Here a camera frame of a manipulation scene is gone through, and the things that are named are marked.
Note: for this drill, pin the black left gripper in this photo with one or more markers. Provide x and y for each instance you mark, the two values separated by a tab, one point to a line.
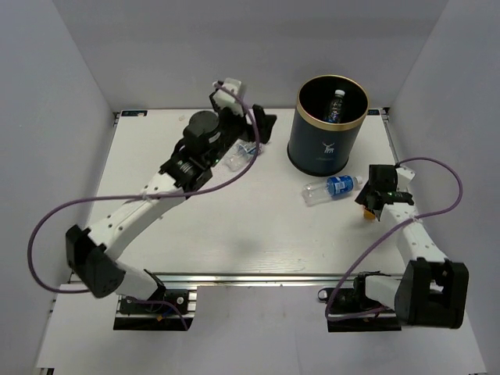
265	123

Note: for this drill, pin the clear bottle blue wrap label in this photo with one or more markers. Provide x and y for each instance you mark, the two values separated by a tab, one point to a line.
330	189

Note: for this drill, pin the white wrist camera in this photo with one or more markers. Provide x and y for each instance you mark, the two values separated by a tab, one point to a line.
227	95
404	177

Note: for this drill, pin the small bottle green-blue label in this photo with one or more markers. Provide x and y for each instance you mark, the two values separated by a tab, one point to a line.
240	155

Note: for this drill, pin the aluminium table edge rail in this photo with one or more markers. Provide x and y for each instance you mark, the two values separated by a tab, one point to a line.
191	280

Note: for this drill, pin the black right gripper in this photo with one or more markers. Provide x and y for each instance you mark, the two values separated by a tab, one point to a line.
362	197

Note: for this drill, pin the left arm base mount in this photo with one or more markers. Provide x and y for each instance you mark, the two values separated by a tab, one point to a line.
178	315

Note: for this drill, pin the orange plastic bottle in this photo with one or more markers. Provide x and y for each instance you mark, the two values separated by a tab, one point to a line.
369	214

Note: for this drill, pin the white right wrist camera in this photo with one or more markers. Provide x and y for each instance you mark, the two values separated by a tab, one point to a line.
404	177

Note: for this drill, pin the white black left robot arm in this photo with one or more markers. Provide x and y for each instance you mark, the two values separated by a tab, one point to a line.
93	252

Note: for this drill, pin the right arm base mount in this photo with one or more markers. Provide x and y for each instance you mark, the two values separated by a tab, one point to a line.
350	314

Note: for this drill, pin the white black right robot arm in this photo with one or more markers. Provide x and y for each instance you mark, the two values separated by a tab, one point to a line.
432	291

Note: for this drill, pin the dark blue gold-rimmed bin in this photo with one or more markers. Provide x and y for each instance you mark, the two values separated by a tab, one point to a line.
318	148

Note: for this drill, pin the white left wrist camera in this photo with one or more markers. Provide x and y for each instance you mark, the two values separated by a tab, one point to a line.
227	95

